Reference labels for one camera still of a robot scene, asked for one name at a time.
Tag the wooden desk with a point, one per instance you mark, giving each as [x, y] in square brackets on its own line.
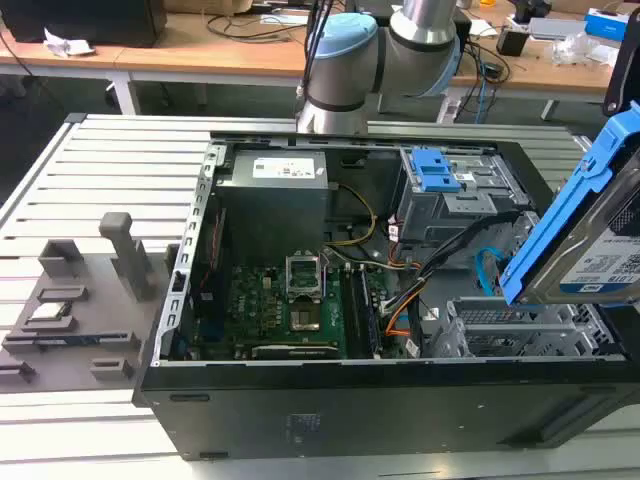
[210, 55]

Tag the large black box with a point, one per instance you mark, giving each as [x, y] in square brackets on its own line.
[85, 20]

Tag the grey power supply unit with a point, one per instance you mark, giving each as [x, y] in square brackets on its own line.
[275, 200]

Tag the clear plastic bags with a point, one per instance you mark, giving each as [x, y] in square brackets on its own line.
[582, 50]

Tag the hard disk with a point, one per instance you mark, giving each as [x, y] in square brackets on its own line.
[575, 235]

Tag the grey metal disk bay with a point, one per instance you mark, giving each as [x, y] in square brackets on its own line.
[450, 215]

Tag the RAM stick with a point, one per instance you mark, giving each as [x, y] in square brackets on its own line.
[50, 341]

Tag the flat grey box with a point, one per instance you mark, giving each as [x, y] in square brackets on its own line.
[555, 29]

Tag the green motherboard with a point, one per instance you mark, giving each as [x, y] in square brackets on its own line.
[260, 310]

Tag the small black box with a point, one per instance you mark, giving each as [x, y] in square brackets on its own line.
[512, 42]

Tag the black RAM slot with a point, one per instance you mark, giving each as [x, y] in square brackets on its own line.
[361, 315]

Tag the CPU socket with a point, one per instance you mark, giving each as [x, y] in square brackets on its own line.
[305, 320]

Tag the blue cardboard box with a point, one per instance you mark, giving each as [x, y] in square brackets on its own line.
[607, 25]

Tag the grey metal drive cage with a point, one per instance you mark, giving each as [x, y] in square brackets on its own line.
[505, 330]

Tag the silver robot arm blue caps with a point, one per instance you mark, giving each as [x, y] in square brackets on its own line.
[345, 65]

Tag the blue carrier in disk bay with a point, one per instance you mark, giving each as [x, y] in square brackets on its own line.
[434, 172]

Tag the silver CPU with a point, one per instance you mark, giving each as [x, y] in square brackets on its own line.
[50, 311]

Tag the black graphics card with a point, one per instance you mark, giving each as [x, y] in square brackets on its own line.
[295, 351]

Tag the black open PC case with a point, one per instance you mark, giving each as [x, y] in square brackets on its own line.
[350, 415]

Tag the crumpled white paper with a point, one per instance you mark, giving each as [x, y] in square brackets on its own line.
[67, 44]

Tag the grey parts rack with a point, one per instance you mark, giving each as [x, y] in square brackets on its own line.
[75, 345]

